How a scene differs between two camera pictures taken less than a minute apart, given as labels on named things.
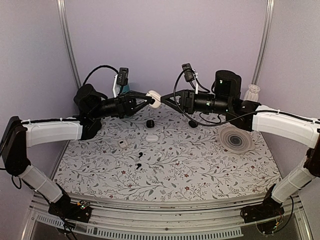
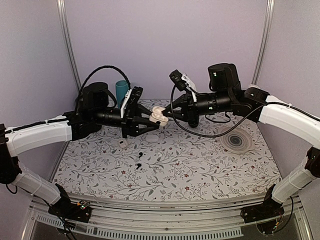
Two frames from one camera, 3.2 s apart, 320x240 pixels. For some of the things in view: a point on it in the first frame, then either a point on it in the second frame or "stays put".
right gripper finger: x=178 y=93 -> x=179 y=102
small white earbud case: x=122 y=143 stays put
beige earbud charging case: x=156 y=97 -> x=157 y=116
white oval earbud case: x=152 y=138 stays put
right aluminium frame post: x=262 y=52 stays put
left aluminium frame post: x=63 y=12 stays put
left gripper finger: x=132 y=95 -> x=141 y=109
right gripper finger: x=167 y=100 -> x=179 y=115
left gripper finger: x=149 y=101 -> x=139 y=125
